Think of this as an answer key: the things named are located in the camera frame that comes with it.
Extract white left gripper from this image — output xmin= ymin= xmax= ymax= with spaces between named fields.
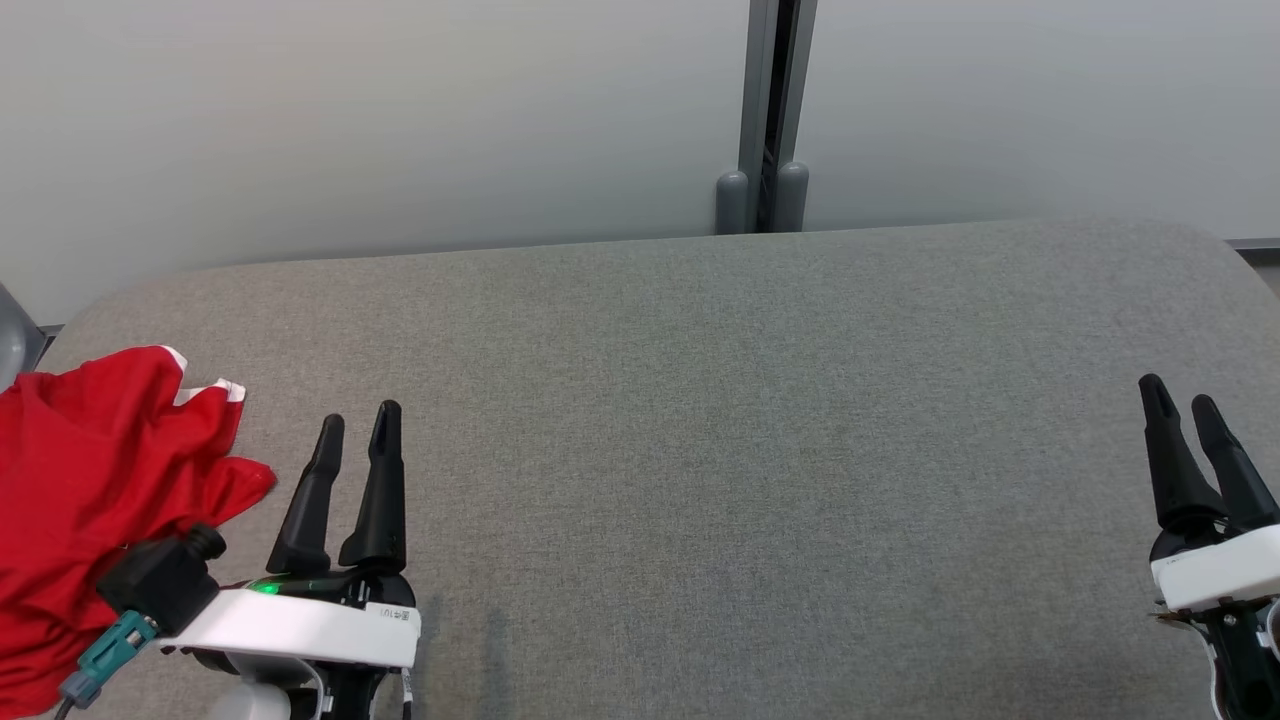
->
xmin=160 ymin=400 xmax=422 ymax=720

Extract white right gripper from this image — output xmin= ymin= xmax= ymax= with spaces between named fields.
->
xmin=1138 ymin=373 xmax=1280 ymax=720

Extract red shorts with white stripes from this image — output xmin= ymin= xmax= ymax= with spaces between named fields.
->
xmin=0 ymin=345 xmax=279 ymax=561

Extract grey rounded object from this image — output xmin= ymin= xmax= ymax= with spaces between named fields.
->
xmin=0 ymin=283 xmax=47 ymax=393

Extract teal left camera cable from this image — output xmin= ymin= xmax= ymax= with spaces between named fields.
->
xmin=55 ymin=610 xmax=161 ymax=720

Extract grey metal partition post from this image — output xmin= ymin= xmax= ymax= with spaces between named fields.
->
xmin=715 ymin=0 xmax=819 ymax=236

